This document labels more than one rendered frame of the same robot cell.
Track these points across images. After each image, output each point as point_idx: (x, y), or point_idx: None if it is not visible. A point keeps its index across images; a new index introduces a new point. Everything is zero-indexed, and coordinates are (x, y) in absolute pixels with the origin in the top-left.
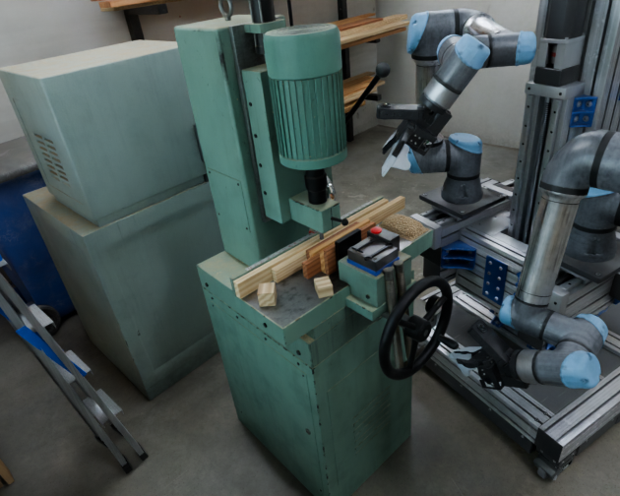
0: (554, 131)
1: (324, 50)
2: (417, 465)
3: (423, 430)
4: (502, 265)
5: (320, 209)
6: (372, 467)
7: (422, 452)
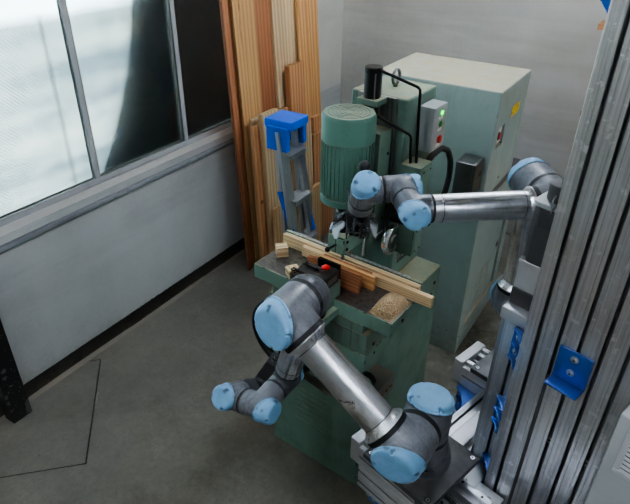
0: (496, 343)
1: (329, 129)
2: (323, 490)
3: (362, 495)
4: None
5: (332, 232)
6: (311, 452)
7: (338, 494)
